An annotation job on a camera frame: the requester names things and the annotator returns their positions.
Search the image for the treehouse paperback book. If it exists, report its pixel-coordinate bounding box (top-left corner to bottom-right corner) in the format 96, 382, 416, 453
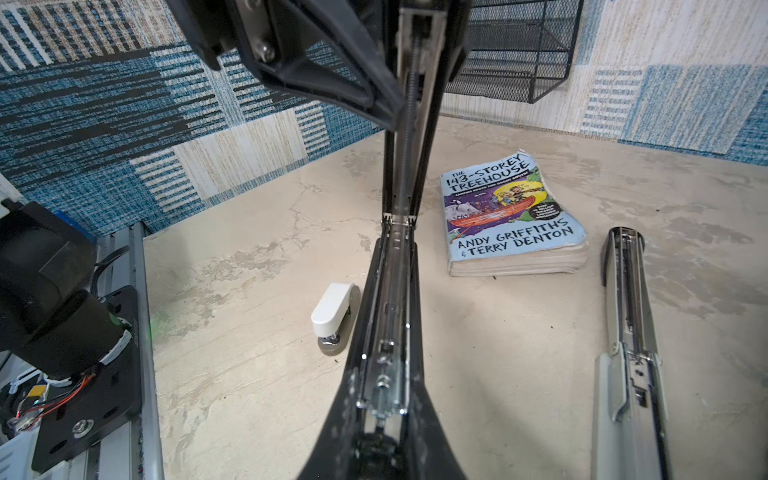
441, 150, 588, 277

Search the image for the small white mini stapler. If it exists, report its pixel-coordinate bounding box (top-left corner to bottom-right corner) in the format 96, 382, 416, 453
310, 282, 361, 356

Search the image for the black wire mesh shelf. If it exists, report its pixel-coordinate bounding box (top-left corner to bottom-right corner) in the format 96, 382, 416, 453
446, 0, 584, 104

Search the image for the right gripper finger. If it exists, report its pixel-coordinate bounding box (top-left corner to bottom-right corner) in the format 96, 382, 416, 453
168, 0, 405, 131

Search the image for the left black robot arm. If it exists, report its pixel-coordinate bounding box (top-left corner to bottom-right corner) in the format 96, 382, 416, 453
1, 198, 132, 381

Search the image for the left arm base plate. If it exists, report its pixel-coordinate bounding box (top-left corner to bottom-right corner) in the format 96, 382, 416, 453
31, 286, 142, 474

